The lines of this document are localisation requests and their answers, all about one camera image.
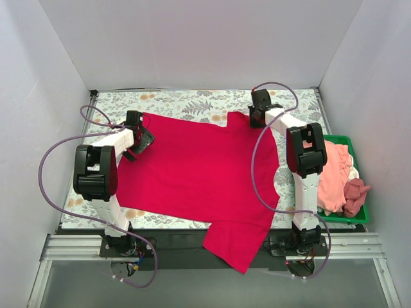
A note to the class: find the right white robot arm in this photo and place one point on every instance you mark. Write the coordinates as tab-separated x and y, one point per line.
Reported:
305	156

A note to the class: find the floral patterned table mat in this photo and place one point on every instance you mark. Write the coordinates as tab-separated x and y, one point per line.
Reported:
203	106

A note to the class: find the dusty rose t-shirt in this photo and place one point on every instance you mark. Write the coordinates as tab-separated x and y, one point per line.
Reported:
355	192

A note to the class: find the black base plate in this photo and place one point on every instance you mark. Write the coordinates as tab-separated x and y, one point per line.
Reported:
183	250

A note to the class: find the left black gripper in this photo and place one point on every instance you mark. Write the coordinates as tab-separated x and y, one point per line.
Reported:
143	142

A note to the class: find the salmon pink t-shirt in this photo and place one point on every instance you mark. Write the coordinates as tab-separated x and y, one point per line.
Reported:
334	177

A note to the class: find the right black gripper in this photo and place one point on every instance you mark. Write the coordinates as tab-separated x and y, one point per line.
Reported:
257	119

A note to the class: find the magenta red t-shirt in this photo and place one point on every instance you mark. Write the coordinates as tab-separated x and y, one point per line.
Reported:
202	172

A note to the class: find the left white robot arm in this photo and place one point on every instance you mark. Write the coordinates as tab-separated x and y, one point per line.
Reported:
96	170

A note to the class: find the green plastic bin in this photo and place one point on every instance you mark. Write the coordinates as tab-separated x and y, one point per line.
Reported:
339	217

